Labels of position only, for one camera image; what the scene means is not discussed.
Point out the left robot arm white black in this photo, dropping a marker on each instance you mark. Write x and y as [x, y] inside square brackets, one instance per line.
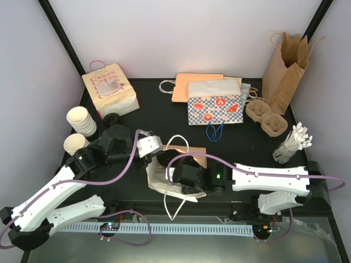
[101, 162]

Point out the tall brown paper bag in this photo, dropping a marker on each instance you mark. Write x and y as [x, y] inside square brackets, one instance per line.
[285, 71]

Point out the upper stack of paper cups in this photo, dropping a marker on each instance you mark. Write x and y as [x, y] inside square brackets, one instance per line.
[80, 119]

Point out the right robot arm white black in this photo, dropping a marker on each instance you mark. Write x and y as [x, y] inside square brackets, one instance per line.
[280, 188]

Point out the lower stack of paper cups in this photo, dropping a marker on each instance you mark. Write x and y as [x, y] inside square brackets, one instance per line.
[75, 142]

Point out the black coffee cup lid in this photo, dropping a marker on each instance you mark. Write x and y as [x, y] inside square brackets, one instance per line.
[111, 119]

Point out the white slotted cable duct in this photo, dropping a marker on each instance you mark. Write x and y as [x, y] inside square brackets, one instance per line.
[160, 229]

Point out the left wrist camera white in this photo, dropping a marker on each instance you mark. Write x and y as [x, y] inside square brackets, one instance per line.
[149, 145]

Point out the Cakes printed paper bag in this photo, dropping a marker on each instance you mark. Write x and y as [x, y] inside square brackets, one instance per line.
[111, 91]

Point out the flat orange paper bag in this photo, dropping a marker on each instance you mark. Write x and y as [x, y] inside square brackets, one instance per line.
[180, 90]

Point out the flat kraft bag brown handles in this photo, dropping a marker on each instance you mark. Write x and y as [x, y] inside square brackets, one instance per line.
[248, 93]

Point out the white wrapped straws in cup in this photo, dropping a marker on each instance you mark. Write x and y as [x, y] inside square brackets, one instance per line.
[297, 140]

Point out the orange paper bag white handles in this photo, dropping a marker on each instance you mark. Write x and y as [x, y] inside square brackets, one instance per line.
[160, 179]

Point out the paper coffee cup black sleeve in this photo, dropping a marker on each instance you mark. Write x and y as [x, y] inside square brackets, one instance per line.
[166, 156]

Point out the blue checkered paper bag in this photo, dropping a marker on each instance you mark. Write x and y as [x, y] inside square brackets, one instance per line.
[214, 104]

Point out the stack of paper cups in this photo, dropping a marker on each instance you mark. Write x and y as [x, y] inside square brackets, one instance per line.
[80, 119]
[75, 142]

